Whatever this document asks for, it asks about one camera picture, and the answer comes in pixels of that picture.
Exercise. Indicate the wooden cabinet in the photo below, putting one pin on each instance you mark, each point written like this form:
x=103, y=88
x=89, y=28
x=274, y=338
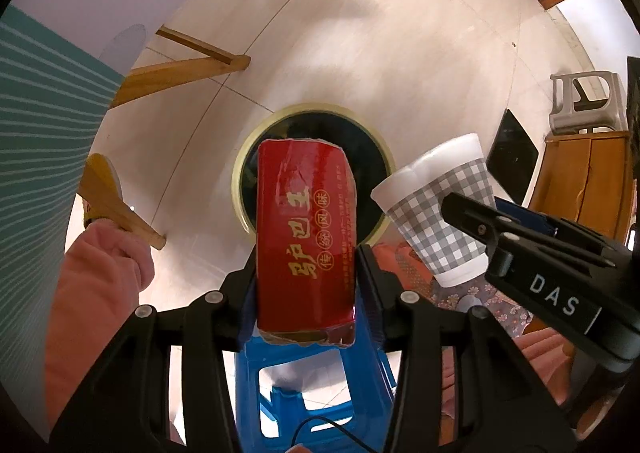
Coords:
x=587, y=179

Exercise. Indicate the teal patterned tablecloth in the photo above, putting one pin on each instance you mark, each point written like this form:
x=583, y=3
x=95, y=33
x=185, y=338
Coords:
x=62, y=63

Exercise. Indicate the blue plastic stool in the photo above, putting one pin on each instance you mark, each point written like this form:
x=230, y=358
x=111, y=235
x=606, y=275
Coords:
x=329, y=399

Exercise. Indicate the round cream-rimmed trash bin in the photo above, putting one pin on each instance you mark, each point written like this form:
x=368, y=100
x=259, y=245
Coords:
x=368, y=156

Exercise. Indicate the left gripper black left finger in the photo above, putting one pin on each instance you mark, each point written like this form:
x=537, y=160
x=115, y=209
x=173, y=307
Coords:
x=122, y=403

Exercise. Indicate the pink fuzzy sleeve forearm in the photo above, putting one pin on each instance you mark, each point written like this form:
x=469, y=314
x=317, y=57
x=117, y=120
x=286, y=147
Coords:
x=102, y=275

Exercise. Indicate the grey floral cloth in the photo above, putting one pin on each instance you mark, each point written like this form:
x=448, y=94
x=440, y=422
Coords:
x=476, y=292

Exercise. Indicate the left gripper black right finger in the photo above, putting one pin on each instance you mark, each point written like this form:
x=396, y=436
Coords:
x=463, y=385

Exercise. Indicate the wooden table leg frame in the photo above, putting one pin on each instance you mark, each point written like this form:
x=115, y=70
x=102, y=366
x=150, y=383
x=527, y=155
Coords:
x=147, y=126

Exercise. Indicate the red snack package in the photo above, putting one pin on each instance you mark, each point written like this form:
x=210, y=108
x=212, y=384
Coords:
x=305, y=243

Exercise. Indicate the black floor mat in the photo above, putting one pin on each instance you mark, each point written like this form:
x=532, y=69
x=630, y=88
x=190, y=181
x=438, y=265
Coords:
x=512, y=158

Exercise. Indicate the grey plastic stool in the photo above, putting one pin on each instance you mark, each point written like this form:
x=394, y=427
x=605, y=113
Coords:
x=573, y=110

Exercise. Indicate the grey checked paper cup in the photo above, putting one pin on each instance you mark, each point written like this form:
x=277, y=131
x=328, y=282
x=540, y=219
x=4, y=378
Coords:
x=412, y=198

